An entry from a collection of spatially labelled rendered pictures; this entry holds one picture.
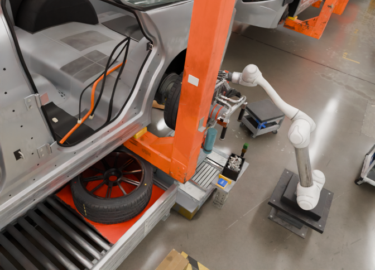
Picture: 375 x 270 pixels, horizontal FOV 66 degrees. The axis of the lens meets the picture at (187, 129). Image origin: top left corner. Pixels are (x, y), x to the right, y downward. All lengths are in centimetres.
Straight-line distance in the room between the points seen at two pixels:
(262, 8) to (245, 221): 313
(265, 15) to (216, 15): 330
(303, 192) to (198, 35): 154
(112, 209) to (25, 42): 179
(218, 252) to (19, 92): 198
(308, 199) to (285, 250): 61
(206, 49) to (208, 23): 14
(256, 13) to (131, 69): 279
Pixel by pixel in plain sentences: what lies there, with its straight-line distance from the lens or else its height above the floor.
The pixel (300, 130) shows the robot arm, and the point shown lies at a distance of 224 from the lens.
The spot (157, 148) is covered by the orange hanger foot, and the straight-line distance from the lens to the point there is 235.
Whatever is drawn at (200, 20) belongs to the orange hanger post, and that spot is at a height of 183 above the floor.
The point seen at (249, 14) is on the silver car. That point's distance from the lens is 481.
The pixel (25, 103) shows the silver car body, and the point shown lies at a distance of 160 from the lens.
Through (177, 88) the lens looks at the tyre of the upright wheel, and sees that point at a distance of 239.
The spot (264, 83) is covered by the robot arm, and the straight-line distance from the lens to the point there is 228.
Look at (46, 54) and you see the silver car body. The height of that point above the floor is 102.
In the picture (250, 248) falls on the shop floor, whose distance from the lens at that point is 283.
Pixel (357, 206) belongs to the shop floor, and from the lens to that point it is 368.
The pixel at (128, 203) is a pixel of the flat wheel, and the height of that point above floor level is 50.
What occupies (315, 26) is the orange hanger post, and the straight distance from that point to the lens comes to 583.
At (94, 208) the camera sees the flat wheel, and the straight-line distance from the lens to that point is 230.
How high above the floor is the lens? 239
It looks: 41 degrees down
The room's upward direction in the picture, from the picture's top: 10 degrees clockwise
